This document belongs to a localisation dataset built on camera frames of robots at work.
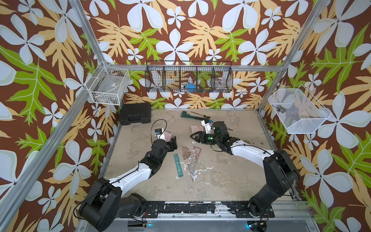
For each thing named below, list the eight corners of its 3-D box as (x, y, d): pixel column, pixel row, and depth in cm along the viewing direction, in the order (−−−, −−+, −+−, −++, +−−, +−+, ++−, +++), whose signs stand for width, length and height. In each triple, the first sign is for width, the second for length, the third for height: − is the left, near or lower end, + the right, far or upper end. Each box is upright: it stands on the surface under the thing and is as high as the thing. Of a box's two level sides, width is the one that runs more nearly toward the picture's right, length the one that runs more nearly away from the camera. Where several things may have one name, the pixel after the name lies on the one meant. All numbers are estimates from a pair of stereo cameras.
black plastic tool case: (118, 125, 112) (115, 120, 107) (125, 107, 125) (123, 102, 120) (149, 125, 112) (147, 120, 107) (153, 107, 125) (151, 102, 120)
